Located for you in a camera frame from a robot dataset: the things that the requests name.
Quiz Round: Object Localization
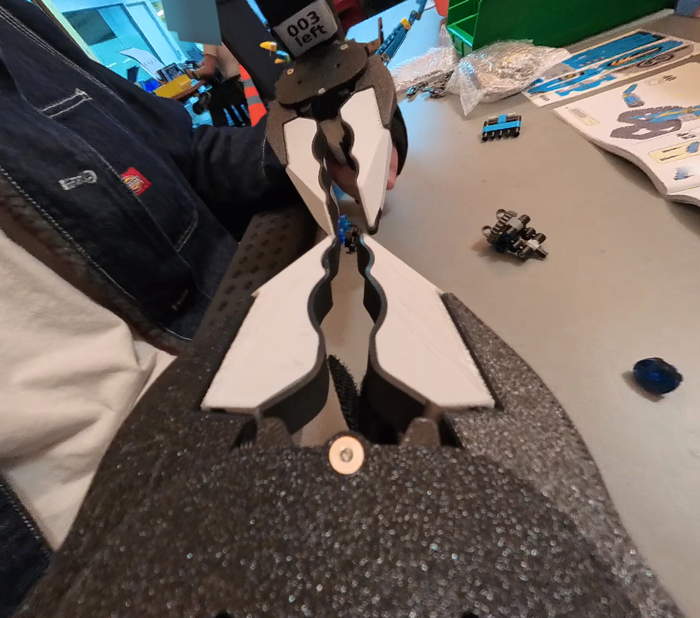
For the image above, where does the blue translucent round plate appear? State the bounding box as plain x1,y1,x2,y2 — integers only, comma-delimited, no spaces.
633,357,683,398

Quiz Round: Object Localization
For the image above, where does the blue sticker sheet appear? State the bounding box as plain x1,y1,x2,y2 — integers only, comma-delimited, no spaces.
522,30,695,108

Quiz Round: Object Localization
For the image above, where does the grey gear brick assembly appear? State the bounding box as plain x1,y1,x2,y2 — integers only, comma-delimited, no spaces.
481,209,549,262

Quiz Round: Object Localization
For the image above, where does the person's left forearm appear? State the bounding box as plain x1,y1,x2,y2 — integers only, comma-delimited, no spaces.
191,120,308,241

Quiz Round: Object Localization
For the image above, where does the person's denim jacket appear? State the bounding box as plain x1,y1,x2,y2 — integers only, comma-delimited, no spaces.
0,0,308,613

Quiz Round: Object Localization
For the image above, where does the clear plastic parts bag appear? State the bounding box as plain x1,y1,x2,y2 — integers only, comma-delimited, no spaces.
454,39,569,115
391,46,458,99

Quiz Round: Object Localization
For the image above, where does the person's left hand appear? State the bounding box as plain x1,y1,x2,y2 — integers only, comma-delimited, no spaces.
327,158,363,204

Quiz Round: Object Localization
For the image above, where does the orange white striped cone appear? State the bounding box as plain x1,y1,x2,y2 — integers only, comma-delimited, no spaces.
238,65,269,127

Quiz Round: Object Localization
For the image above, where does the black background office chair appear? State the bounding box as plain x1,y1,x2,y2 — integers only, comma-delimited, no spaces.
216,0,275,105

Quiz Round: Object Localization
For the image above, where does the person's white shirt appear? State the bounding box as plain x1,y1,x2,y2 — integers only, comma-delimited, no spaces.
0,229,176,548

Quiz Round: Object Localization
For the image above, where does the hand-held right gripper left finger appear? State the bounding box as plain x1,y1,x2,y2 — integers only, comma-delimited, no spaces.
200,236,337,434

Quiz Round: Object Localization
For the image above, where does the grey desk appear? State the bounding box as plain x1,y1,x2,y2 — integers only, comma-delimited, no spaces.
284,11,700,618

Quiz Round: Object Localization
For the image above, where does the white background table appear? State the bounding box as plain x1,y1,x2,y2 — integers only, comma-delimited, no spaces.
345,5,444,61

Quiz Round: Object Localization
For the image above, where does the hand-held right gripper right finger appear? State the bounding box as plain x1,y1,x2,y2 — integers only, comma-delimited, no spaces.
360,234,497,417

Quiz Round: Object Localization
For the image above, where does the cluttered wooden work table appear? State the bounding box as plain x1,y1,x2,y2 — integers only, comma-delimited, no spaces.
152,64,210,100

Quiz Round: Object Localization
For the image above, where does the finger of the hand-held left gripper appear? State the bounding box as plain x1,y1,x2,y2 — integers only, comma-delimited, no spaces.
341,89,394,236
283,118,339,237

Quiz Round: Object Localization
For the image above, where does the instruction booklet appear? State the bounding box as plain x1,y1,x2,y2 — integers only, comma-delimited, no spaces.
553,61,700,206

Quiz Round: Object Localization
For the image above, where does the black blue brick assembly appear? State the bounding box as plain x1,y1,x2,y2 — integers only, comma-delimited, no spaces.
481,115,523,143

